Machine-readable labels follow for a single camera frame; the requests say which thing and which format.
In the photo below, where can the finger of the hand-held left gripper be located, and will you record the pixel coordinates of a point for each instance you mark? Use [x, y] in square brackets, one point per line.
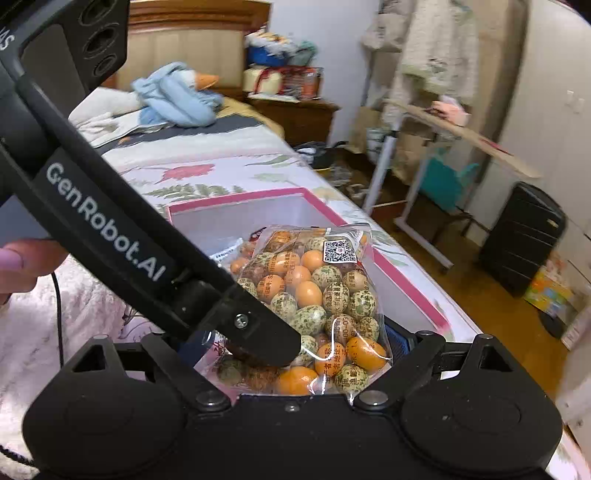
[258, 332]

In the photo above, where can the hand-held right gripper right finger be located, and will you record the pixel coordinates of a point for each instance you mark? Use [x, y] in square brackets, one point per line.
[401, 340]

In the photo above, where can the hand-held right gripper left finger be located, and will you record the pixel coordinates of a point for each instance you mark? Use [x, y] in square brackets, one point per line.
[191, 350]

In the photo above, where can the clear bag of speckled eggs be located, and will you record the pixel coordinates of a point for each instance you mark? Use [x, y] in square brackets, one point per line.
[332, 295]

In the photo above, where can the pink cardboard box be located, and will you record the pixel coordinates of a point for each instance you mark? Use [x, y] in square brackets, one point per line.
[277, 212]

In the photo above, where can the person's left hand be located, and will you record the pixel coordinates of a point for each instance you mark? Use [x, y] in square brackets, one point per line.
[23, 267]

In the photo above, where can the floral bedsheet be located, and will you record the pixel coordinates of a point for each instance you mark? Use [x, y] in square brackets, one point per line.
[184, 157]

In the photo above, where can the white pillow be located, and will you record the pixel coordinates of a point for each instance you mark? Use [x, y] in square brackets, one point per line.
[101, 110]

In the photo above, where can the blue plush goose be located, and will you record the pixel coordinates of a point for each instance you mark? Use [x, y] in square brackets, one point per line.
[180, 101]

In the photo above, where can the colourful carton on floor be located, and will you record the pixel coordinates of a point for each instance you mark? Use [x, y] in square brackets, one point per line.
[549, 290]

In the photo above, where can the black suitcase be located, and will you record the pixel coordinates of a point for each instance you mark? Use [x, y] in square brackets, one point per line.
[521, 240]

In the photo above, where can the fluffy pink garment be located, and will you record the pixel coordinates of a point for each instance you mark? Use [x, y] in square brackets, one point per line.
[27, 350]

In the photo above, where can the teal bag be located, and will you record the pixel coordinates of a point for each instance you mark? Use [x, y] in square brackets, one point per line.
[445, 184]

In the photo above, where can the dark grey blanket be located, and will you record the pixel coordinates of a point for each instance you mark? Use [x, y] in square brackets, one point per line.
[240, 120]

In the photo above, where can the wooden headboard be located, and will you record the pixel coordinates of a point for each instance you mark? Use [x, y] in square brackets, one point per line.
[184, 55]

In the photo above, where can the black bag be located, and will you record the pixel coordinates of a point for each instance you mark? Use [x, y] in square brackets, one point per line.
[321, 157]

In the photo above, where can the white metal rack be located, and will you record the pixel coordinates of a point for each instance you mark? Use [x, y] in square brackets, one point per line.
[390, 152]

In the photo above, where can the wooden nightstand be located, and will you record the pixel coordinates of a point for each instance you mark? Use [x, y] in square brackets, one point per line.
[300, 120]

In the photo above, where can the clear bag red trim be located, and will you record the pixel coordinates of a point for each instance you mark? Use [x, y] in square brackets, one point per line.
[291, 83]

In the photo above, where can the pile of cloth items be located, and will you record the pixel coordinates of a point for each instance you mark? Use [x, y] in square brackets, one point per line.
[277, 48]

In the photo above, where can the beige hanging coat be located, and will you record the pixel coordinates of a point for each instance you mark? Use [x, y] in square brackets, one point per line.
[429, 55]

